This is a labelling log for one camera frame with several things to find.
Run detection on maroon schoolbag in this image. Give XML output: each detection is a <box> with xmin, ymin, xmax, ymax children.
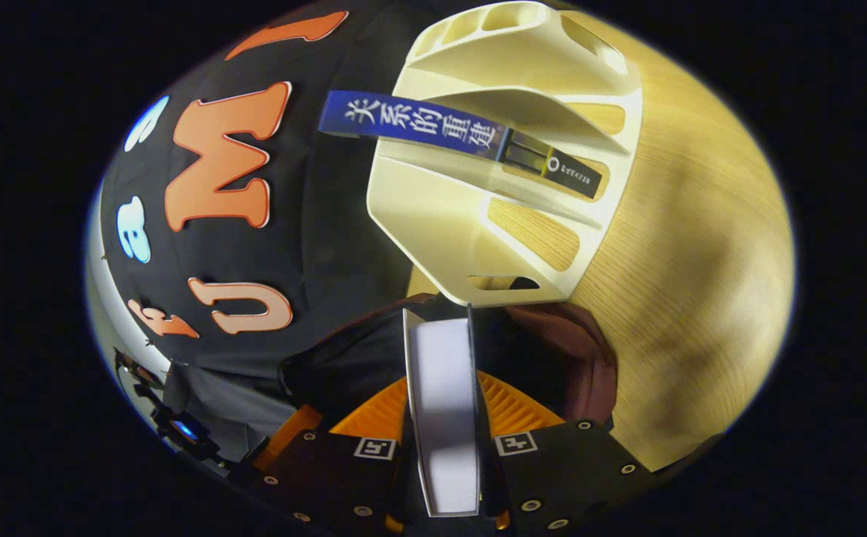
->
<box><xmin>278</xmin><ymin>293</ymin><xmax>619</xmax><ymax>448</ymax></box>

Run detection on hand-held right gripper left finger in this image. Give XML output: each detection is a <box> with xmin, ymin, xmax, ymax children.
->
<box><xmin>258</xmin><ymin>377</ymin><xmax>416</xmax><ymax>535</ymax></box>

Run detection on white bookshelf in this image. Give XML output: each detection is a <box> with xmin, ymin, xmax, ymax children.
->
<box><xmin>366</xmin><ymin>0</ymin><xmax>643</xmax><ymax>308</ymax></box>

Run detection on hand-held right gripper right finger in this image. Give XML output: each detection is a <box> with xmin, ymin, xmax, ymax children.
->
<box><xmin>477</xmin><ymin>371</ymin><xmax>656</xmax><ymax>533</ymax></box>

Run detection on blue spine book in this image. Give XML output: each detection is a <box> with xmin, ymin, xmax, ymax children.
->
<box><xmin>319</xmin><ymin>89</ymin><xmax>604</xmax><ymax>201</ymax></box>

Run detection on black backdrop cloth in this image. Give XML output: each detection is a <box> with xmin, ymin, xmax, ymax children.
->
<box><xmin>98</xmin><ymin>0</ymin><xmax>434</xmax><ymax>456</ymax></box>

